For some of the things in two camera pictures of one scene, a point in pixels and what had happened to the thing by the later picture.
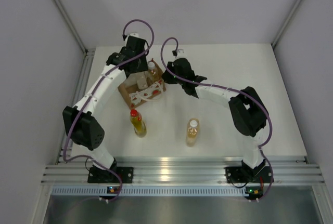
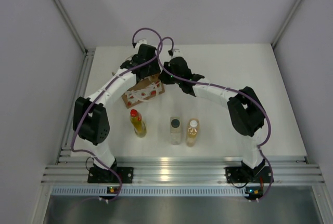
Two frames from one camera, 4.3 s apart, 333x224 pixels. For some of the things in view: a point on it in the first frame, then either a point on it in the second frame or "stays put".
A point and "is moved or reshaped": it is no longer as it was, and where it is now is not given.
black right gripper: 166,77 stays put
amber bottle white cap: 192,131 stays put
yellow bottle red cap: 139,126 stays put
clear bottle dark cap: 138,78 is moved or reshaped
